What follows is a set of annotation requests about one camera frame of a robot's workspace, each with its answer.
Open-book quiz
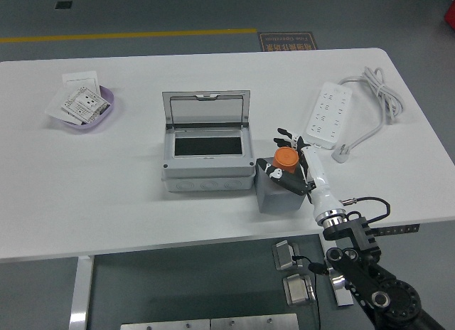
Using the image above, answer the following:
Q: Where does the purple plastic tray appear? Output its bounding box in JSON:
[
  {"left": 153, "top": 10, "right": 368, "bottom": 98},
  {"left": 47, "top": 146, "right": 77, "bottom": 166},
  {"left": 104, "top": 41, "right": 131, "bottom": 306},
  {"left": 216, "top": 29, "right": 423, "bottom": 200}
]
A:
[{"left": 53, "top": 85, "right": 117, "bottom": 134}]

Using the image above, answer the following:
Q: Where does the white printed socket plate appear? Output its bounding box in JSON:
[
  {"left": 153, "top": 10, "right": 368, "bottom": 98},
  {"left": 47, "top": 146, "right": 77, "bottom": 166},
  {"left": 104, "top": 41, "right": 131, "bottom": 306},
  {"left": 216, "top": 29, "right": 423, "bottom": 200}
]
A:
[{"left": 60, "top": 86, "right": 110, "bottom": 124}]

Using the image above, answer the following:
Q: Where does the black table control panel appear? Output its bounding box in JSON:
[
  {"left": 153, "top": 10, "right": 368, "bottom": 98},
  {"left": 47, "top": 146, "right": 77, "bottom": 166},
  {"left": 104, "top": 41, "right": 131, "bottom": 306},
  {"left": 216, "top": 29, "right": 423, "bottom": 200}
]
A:
[{"left": 373, "top": 223, "right": 420, "bottom": 237}]

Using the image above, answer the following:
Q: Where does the thin black floor cable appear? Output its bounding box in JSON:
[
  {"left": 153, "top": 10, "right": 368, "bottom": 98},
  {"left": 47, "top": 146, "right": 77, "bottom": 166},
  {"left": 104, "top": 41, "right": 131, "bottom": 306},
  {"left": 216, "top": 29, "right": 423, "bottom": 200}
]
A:
[{"left": 291, "top": 253, "right": 322, "bottom": 330}]

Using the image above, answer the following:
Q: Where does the grey junction box clear lid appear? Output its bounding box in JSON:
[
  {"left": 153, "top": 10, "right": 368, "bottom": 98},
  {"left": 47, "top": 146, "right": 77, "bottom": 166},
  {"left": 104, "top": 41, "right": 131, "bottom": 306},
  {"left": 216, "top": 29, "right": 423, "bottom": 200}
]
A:
[{"left": 160, "top": 90, "right": 256, "bottom": 193}]

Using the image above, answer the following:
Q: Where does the metal foot pedal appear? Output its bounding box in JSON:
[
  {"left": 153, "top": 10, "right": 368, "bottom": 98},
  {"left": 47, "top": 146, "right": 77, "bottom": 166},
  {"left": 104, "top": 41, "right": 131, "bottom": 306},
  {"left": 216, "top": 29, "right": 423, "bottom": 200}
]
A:
[
  {"left": 272, "top": 240, "right": 304, "bottom": 272},
  {"left": 282, "top": 273, "right": 316, "bottom": 306}
]

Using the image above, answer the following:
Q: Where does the white power cord with plug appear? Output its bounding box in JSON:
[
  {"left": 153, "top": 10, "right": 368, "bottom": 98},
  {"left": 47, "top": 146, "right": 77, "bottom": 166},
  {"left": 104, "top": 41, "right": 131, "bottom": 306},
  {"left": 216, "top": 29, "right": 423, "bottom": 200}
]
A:
[{"left": 331, "top": 66, "right": 406, "bottom": 164}]

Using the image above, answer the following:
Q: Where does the orange cylinder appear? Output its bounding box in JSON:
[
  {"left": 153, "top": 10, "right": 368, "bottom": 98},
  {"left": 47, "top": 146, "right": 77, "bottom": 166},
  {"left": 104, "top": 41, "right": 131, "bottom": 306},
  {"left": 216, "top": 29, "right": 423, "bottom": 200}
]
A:
[{"left": 272, "top": 147, "right": 301, "bottom": 174}]

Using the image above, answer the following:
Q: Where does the white power strip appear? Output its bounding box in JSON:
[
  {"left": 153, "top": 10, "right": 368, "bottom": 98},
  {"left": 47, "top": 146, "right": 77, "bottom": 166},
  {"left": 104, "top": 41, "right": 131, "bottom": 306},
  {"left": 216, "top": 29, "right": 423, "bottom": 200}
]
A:
[{"left": 304, "top": 81, "right": 353, "bottom": 149}]

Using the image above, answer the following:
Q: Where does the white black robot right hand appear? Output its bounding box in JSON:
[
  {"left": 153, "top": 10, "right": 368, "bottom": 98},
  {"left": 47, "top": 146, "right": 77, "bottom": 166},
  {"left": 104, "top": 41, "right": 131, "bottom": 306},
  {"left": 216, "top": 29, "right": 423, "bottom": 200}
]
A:
[{"left": 255, "top": 127, "right": 348, "bottom": 220}]

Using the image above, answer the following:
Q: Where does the grey cube with round hole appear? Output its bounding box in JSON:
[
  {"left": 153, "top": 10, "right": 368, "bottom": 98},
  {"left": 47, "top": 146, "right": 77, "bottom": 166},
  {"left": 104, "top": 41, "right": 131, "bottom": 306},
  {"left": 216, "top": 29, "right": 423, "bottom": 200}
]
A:
[{"left": 255, "top": 158, "right": 309, "bottom": 214}]

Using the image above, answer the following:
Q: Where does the brown floor sign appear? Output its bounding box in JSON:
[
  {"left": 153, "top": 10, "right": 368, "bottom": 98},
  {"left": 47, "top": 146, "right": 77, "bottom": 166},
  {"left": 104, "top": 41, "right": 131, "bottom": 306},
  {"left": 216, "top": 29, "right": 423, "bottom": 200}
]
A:
[{"left": 257, "top": 31, "right": 317, "bottom": 53}]

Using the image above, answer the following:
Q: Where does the plain white switch plate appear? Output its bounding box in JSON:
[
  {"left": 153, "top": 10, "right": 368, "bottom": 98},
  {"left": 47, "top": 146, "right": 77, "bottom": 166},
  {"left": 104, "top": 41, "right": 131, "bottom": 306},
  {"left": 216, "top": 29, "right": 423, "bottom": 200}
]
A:
[{"left": 61, "top": 70, "right": 101, "bottom": 96}]

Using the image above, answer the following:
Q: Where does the grey metal base plate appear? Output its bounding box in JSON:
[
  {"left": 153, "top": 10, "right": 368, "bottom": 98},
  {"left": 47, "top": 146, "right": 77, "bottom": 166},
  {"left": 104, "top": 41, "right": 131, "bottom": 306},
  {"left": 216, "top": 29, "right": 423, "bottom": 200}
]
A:
[
  {"left": 119, "top": 319, "right": 211, "bottom": 330},
  {"left": 210, "top": 313, "right": 299, "bottom": 330}
]

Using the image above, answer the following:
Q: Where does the white flat card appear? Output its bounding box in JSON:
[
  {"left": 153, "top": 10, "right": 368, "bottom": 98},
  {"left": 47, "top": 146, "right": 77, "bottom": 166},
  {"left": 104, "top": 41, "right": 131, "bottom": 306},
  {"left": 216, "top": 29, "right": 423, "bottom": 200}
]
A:
[{"left": 45, "top": 90, "right": 85, "bottom": 125}]

